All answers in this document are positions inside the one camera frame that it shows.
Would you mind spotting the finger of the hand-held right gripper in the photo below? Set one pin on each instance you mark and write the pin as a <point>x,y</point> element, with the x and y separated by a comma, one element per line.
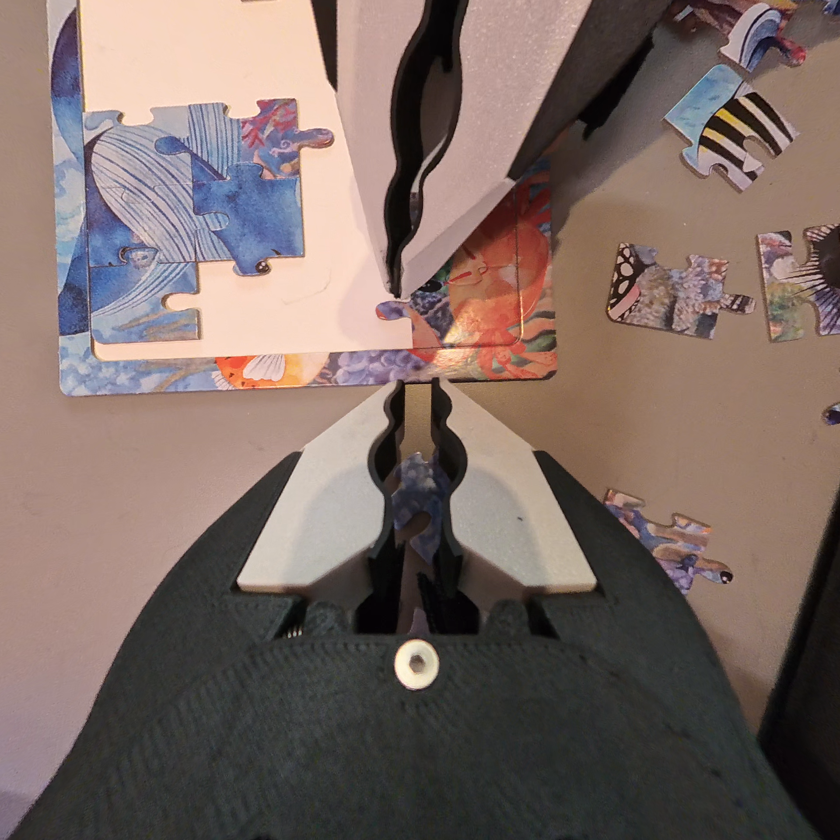
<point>367,79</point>
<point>505,85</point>

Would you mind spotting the red coral white wave piece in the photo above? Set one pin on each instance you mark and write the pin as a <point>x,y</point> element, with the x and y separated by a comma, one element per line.
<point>761,33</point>

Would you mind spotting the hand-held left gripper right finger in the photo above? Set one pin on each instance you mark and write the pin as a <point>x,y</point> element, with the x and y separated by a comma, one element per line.
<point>518,518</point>

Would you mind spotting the ocean jigsaw puzzle frame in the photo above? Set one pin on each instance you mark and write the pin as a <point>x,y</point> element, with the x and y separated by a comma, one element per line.
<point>197,52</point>

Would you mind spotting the joined blue whale puzzle pieces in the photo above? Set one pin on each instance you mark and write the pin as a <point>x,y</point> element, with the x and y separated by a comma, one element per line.
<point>164,210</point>

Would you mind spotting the yellow black striped fish piece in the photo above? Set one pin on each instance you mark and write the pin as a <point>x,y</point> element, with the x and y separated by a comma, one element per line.
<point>728,124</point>

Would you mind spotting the purple orange fish puzzle piece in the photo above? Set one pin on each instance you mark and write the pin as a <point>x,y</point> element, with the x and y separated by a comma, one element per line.
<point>663,538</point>

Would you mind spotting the black white spotted puzzle piece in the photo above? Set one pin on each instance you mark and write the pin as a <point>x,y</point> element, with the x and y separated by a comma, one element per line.
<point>676,295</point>

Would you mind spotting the dark perforated panel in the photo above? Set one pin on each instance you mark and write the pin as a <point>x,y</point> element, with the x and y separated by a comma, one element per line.
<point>807,689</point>

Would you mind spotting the purple blue bubbly puzzle piece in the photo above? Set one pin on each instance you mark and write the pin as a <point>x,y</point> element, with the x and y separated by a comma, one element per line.
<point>420,499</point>

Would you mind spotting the blue white-striped puzzle piece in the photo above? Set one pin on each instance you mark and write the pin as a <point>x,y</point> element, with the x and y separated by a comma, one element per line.
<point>833,415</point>

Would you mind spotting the joined orange crab puzzle pieces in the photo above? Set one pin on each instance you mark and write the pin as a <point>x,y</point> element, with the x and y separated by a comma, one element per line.
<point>472,289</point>

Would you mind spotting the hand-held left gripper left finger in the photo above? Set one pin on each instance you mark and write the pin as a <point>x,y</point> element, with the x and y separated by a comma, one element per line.
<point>315,518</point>

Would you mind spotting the green grey urchin-spine puzzle piece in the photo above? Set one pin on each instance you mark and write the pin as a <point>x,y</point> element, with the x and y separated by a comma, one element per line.
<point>787,295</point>

